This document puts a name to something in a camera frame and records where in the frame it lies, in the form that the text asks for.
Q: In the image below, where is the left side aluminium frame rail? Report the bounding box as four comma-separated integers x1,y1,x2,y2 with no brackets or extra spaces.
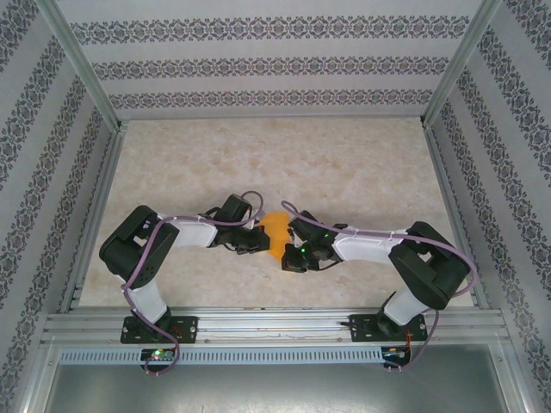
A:
59,122,128,313

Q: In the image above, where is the slotted grey cable duct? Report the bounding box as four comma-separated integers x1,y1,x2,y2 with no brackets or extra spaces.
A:
58,347,384,367

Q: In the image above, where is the long aluminium mounting rail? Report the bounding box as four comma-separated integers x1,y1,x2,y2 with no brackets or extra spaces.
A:
40,305,511,345

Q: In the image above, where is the right side aluminium frame rail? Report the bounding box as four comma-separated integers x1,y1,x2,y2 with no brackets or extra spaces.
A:
421,122,492,309

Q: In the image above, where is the orange cloth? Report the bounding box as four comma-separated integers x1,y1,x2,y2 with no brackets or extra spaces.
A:
259,210,290,263

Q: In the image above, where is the aluminium frame rail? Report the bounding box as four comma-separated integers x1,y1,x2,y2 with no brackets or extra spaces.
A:
59,122,128,313
421,122,492,309

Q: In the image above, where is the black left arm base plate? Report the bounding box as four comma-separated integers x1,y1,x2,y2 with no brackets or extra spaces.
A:
120,316,200,345

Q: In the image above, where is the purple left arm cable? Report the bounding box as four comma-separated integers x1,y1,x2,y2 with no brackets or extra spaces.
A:
121,190,265,378

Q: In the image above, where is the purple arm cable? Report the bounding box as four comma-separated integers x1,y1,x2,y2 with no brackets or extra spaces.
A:
280,200,478,374
121,190,265,378

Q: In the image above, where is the left aluminium frame post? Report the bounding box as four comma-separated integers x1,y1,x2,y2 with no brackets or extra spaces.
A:
36,0,122,133

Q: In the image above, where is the aluminium frame post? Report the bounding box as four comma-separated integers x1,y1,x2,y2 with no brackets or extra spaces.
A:
36,0,122,133
419,0,505,128

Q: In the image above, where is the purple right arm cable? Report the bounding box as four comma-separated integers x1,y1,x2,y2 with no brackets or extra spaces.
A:
280,200,478,374

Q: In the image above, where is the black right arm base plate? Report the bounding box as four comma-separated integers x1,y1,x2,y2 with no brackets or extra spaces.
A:
350,312,430,344

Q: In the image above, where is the right aluminium frame post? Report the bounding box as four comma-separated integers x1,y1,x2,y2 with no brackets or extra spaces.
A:
419,0,505,128

